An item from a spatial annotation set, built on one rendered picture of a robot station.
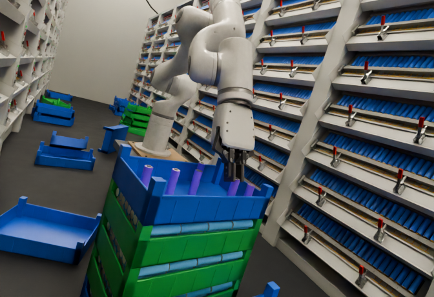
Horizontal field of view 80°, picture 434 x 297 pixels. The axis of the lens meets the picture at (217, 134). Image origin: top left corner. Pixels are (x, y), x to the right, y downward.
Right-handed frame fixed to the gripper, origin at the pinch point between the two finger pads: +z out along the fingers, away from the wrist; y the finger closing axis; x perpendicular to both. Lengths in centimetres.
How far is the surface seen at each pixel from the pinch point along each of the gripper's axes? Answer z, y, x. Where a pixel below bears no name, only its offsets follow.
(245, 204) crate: 6.7, -1.8, 1.9
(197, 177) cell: 1.3, 5.8, -5.8
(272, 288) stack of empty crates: 22.2, -4.0, 6.9
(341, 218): 14, -73, -11
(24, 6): -75, 44, -93
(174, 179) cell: 1.9, 11.7, -5.8
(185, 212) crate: 8.0, 13.1, 1.3
